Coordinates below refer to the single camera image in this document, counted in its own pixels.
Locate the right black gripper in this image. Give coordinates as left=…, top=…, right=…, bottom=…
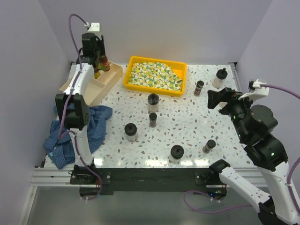
left=207, top=86, right=258, bottom=139

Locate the clear shaker jar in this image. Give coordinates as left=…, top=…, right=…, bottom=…
left=124, top=123, right=138, bottom=142
left=212, top=67, right=228, bottom=89
left=147, top=93, right=159, bottom=113
left=169, top=145, right=184, bottom=164

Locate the red sauce bottle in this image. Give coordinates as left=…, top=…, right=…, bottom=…
left=98, top=55, right=110, bottom=72

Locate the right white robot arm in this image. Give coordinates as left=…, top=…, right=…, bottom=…
left=208, top=84, right=300, bottom=225

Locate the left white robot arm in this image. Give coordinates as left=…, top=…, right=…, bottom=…
left=55, top=32, right=101, bottom=188

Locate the spice jar back-right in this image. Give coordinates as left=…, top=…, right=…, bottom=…
left=194, top=80, right=204, bottom=96

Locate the cream divided organizer tray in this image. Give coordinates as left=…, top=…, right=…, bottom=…
left=55, top=62, right=123, bottom=110

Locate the yellow plastic bin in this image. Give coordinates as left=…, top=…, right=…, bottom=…
left=123, top=56, right=187, bottom=97

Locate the spice jar front-right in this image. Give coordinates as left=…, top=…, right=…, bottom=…
left=202, top=139, right=216, bottom=153

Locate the dark spice jar, black lid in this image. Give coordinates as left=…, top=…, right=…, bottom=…
left=149, top=112, right=157, bottom=128

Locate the lemon-print cloth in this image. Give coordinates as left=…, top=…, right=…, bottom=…
left=128, top=62, right=183, bottom=91

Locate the blue checkered cloth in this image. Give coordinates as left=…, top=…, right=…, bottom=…
left=43, top=105, right=113, bottom=169

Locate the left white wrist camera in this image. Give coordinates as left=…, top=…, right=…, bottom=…
left=84, top=22, right=101, bottom=34

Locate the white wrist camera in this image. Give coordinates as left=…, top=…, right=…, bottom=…
left=84, top=22, right=101, bottom=34
left=239, top=79, right=270, bottom=102

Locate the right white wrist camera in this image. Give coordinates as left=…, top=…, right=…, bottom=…
left=239, top=79, right=270, bottom=102

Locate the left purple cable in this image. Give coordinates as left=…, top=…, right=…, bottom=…
left=58, top=14, right=103, bottom=201

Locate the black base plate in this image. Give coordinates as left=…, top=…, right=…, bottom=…
left=69, top=159, right=230, bottom=196

